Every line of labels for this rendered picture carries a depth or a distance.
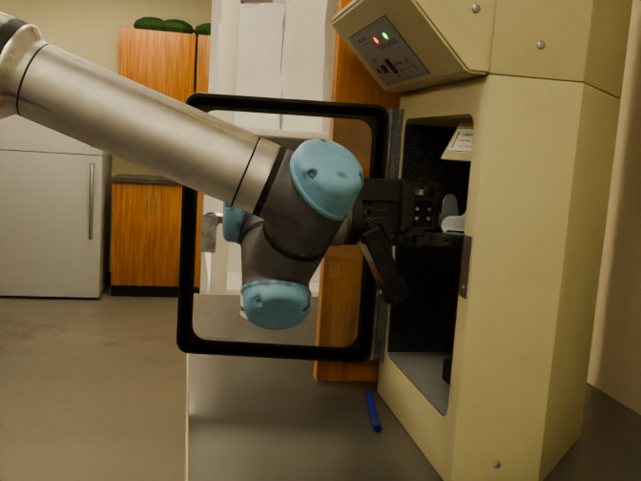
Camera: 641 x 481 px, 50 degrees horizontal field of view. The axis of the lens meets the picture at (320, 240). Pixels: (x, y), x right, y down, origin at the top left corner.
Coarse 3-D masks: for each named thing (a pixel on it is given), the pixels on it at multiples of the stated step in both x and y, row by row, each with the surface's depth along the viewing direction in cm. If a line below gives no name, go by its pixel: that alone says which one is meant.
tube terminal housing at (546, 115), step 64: (512, 0) 73; (576, 0) 74; (512, 64) 74; (576, 64) 75; (512, 128) 75; (576, 128) 76; (512, 192) 76; (576, 192) 79; (512, 256) 77; (576, 256) 83; (512, 320) 78; (576, 320) 87; (384, 384) 107; (512, 384) 79; (576, 384) 92; (448, 448) 81; (512, 448) 81
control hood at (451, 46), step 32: (352, 0) 89; (384, 0) 77; (416, 0) 71; (448, 0) 72; (480, 0) 72; (352, 32) 95; (416, 32) 77; (448, 32) 72; (480, 32) 73; (448, 64) 76; (480, 64) 73
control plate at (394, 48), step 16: (384, 16) 80; (368, 32) 89; (384, 32) 84; (368, 48) 94; (384, 48) 89; (400, 48) 84; (384, 64) 94; (400, 64) 89; (416, 64) 84; (384, 80) 99; (400, 80) 94
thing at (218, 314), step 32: (256, 128) 103; (288, 128) 104; (320, 128) 104; (352, 128) 104; (224, 256) 106; (352, 256) 106; (224, 288) 107; (320, 288) 107; (352, 288) 107; (224, 320) 107; (320, 320) 108; (352, 320) 108
